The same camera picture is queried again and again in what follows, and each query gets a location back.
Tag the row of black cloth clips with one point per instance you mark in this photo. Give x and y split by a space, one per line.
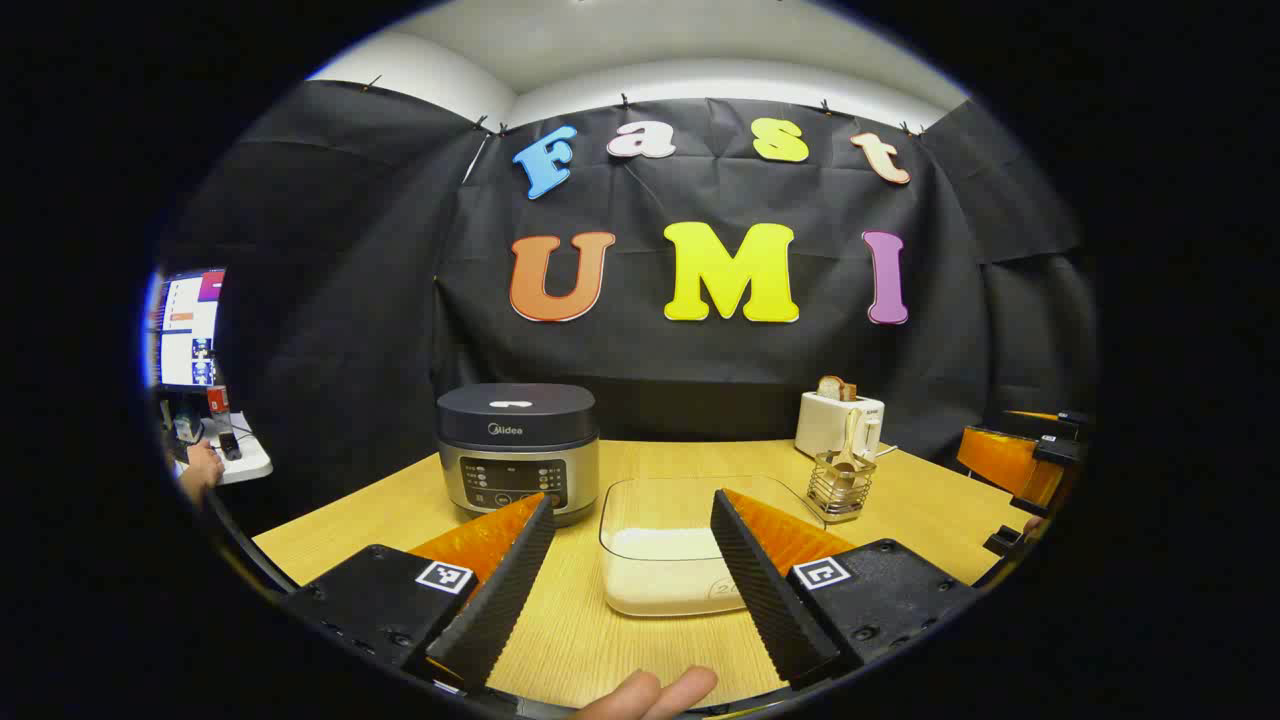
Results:
623 101

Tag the dark grey rice cooker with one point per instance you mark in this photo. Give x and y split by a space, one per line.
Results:
515 440

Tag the clear plastic container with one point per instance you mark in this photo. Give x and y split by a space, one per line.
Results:
625 505

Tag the computer monitor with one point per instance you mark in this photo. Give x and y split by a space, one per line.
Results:
185 330

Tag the red can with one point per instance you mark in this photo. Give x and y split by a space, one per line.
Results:
218 399

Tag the white side desk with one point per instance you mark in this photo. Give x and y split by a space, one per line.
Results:
250 465

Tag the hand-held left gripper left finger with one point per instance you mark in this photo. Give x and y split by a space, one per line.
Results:
495 610

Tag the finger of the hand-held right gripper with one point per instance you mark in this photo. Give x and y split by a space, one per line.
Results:
1000 460
1070 422

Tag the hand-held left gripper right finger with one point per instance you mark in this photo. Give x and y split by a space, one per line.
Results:
765 600

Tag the small black device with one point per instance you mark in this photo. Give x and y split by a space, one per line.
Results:
230 446

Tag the white toaster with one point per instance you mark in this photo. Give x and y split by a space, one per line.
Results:
825 425

